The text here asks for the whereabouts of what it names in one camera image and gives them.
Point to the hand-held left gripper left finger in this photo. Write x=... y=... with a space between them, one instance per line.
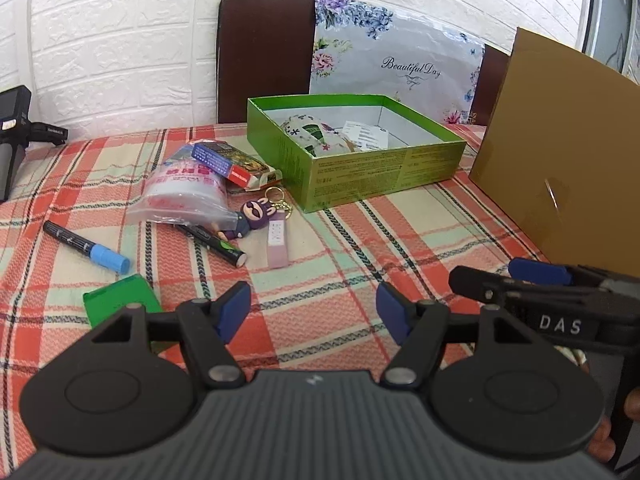
x=234 y=310

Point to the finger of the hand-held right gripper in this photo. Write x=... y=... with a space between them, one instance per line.
x=540 y=271
x=475 y=282

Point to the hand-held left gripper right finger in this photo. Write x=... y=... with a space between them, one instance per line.
x=392 y=315

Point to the black pen green label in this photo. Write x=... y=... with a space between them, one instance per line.
x=225 y=250

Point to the small green card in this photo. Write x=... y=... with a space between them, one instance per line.
x=125 y=292

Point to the clear zip bag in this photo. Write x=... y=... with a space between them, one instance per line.
x=175 y=190

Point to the small printed cardboard box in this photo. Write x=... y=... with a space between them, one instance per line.
x=260 y=172

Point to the green cardboard box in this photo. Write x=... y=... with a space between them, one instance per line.
x=360 y=175

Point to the black marker blue cap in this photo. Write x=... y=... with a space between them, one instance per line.
x=100 y=255

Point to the person's right hand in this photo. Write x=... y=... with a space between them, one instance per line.
x=601 y=442

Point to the plaid blanket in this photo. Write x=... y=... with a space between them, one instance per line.
x=350 y=260

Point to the brown cardboard sheet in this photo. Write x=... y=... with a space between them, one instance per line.
x=575 y=160

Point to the blue red card box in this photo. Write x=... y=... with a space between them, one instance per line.
x=215 y=157

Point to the white paper card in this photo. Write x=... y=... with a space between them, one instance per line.
x=365 y=135

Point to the floral fabric pouch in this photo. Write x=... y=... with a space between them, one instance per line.
x=310 y=132

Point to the floral plastic bag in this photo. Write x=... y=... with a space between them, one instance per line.
x=400 y=60

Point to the dark brown wooden board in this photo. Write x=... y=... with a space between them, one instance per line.
x=265 y=60

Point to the black device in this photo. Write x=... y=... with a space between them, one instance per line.
x=12 y=110

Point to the window frame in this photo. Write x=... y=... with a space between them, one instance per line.
x=610 y=10

